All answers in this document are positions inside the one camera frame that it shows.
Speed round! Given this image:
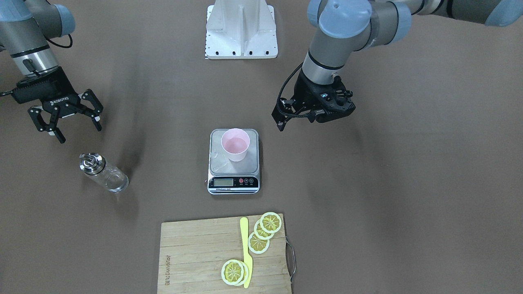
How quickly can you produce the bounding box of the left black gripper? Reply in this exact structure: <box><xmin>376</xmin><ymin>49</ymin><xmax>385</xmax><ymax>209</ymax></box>
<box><xmin>271</xmin><ymin>70</ymin><xmax>348</xmax><ymax>131</ymax></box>

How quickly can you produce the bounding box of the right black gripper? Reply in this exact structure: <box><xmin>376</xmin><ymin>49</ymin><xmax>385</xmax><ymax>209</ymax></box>
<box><xmin>12</xmin><ymin>66</ymin><xmax>103</xmax><ymax>144</ymax></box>

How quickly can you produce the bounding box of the pink plastic cup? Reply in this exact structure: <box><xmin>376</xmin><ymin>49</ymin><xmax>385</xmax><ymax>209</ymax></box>
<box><xmin>221</xmin><ymin>128</ymin><xmax>250</xmax><ymax>162</ymax></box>

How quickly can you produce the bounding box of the glass sauce dispenser bottle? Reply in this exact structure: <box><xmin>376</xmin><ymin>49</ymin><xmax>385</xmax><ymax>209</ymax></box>
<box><xmin>80</xmin><ymin>153</ymin><xmax>129</xmax><ymax>193</ymax></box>

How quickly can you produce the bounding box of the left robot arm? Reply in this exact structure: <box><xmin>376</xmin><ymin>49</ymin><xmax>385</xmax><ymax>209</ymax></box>
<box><xmin>271</xmin><ymin>0</ymin><xmax>523</xmax><ymax>131</ymax></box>

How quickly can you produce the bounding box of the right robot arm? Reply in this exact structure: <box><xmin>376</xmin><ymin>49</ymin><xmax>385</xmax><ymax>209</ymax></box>
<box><xmin>0</xmin><ymin>0</ymin><xmax>103</xmax><ymax>143</ymax></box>

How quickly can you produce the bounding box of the digital kitchen scale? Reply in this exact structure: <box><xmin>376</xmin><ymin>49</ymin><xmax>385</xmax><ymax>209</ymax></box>
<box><xmin>207</xmin><ymin>129</ymin><xmax>260</xmax><ymax>195</ymax></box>

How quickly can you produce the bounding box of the lemon slice near edge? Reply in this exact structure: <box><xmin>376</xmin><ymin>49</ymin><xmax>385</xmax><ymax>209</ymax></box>
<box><xmin>259</xmin><ymin>212</ymin><xmax>282</xmax><ymax>234</ymax></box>

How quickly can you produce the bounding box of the yellow plastic knife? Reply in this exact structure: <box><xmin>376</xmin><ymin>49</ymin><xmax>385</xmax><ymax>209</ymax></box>
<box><xmin>239</xmin><ymin>216</ymin><xmax>253</xmax><ymax>289</ymax></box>

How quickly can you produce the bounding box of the lemon slice on knife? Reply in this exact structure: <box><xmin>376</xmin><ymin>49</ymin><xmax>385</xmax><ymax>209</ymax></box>
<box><xmin>221</xmin><ymin>259</ymin><xmax>250</xmax><ymax>286</ymax></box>

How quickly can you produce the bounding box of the bamboo cutting board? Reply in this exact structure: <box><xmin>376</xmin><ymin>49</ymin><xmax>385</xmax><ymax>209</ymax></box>
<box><xmin>157</xmin><ymin>216</ymin><xmax>295</xmax><ymax>294</ymax></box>

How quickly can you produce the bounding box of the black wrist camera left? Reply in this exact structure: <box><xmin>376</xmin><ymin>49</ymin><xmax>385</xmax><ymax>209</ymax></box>
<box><xmin>307</xmin><ymin>89</ymin><xmax>355</xmax><ymax>123</ymax></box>

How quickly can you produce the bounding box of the white camera mast base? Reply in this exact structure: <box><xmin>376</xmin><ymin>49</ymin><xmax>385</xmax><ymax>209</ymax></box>
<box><xmin>204</xmin><ymin>0</ymin><xmax>278</xmax><ymax>60</ymax></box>

